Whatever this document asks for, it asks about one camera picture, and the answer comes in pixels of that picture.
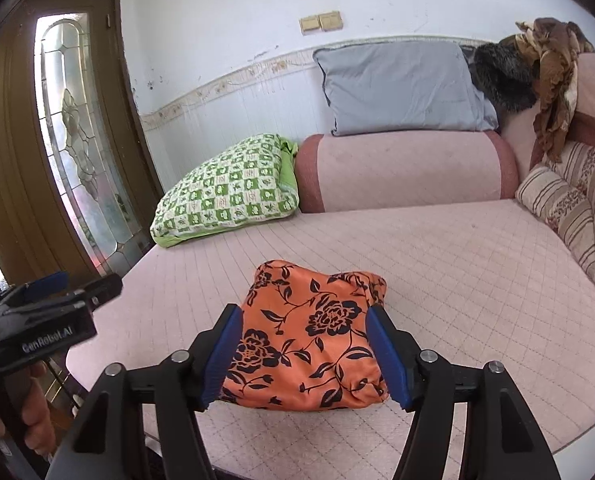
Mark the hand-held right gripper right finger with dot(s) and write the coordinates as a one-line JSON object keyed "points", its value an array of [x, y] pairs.
{"points": [[387, 360]]}

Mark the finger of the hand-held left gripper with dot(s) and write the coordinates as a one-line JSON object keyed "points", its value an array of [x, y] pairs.
{"points": [[102, 290], [47, 282]]}

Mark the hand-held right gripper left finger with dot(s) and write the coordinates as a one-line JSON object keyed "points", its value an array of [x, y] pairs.
{"points": [[225, 360]]}

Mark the orange floral garment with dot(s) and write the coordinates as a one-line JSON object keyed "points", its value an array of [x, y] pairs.
{"points": [[307, 340]]}

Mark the person's left hand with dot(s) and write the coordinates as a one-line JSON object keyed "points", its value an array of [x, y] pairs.
{"points": [[40, 410]]}

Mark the pink quilted sofa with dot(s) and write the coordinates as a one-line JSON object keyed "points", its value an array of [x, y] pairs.
{"points": [[427, 270]]}

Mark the brown wooden glass door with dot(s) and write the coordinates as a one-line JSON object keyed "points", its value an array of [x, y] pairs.
{"points": [[22, 160]]}

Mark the green checked pillow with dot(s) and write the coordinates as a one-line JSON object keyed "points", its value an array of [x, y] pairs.
{"points": [[217, 195]]}

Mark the pink bolster cushion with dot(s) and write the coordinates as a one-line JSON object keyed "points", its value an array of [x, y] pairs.
{"points": [[402, 170]]}

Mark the grey pillow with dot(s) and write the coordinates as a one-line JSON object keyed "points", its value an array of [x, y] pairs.
{"points": [[402, 85]]}

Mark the dark fur garment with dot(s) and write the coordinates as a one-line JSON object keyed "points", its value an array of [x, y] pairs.
{"points": [[502, 80]]}

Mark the brown patterned scarf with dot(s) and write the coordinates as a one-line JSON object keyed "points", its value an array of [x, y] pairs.
{"points": [[552, 70]]}

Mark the beige wall switch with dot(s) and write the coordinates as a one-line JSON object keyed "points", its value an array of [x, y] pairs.
{"points": [[331, 20], [310, 25]]}

